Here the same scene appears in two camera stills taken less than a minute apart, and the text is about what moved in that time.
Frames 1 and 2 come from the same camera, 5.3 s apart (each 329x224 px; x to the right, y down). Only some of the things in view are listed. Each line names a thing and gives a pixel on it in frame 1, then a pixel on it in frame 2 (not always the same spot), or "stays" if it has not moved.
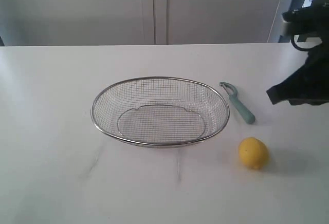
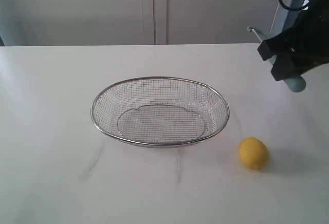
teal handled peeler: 232,93 → 296,83
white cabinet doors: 138,11 stays
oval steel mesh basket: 160,112 stays
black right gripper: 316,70 → 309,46
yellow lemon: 254,153 stays
